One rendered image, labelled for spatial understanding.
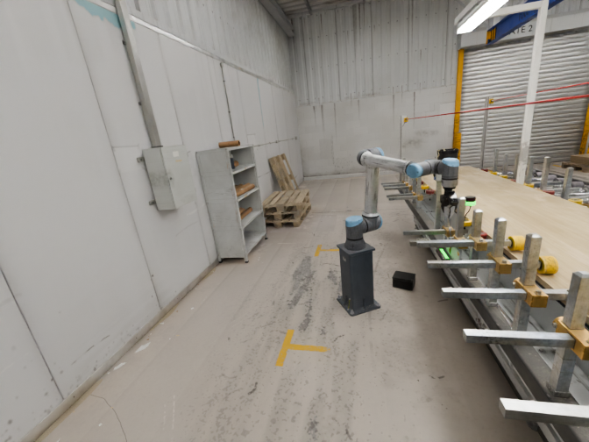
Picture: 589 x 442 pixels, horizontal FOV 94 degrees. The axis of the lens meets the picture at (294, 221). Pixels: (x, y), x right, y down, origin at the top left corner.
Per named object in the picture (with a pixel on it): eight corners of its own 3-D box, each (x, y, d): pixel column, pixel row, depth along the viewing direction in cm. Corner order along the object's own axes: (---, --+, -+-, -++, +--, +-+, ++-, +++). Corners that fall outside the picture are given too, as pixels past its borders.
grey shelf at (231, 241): (218, 262, 394) (195, 152, 348) (243, 238, 477) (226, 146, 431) (247, 262, 384) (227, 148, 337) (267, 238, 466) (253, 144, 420)
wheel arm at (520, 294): (443, 298, 112) (443, 290, 111) (440, 293, 115) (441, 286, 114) (593, 302, 101) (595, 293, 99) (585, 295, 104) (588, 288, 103)
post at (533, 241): (514, 342, 116) (531, 235, 102) (510, 336, 119) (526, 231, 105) (524, 342, 115) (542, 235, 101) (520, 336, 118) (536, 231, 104)
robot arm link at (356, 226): (342, 236, 251) (341, 217, 246) (358, 231, 258) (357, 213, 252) (352, 240, 238) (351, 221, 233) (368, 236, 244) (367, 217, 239)
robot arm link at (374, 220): (357, 229, 258) (359, 147, 228) (372, 224, 265) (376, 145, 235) (367, 236, 245) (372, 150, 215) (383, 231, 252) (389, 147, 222)
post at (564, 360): (553, 401, 94) (581, 275, 79) (546, 392, 97) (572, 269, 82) (565, 402, 93) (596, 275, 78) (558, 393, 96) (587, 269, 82)
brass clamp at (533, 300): (528, 307, 103) (530, 295, 101) (510, 288, 115) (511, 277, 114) (548, 308, 101) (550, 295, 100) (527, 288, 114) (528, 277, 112)
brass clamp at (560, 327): (578, 360, 80) (582, 345, 78) (549, 328, 92) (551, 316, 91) (605, 361, 78) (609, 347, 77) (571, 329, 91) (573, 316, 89)
